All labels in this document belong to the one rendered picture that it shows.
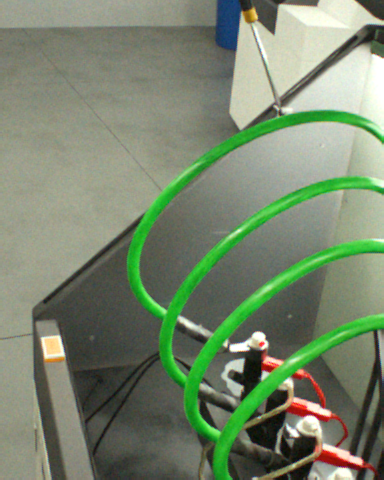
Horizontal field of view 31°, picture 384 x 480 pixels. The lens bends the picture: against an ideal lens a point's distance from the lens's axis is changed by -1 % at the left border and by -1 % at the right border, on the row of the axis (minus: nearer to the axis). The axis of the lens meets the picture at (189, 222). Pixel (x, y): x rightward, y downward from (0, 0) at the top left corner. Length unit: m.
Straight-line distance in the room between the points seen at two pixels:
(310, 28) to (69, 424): 2.85
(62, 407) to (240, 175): 0.46
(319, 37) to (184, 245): 2.54
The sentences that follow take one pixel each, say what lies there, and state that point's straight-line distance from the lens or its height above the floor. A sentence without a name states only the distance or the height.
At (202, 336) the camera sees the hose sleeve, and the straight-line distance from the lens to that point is 0.90.
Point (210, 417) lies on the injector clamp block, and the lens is 1.02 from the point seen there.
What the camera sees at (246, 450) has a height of 1.09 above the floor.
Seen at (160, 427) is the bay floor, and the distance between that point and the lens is 1.20.
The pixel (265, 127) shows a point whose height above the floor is 1.41.
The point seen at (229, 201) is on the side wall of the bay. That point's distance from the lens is 1.19.
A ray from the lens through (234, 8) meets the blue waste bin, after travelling 6.94.
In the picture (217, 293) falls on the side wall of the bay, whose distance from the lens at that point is 1.28.
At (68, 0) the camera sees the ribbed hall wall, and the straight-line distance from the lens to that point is 7.43.
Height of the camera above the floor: 1.67
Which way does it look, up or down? 28 degrees down
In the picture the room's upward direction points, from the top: 6 degrees clockwise
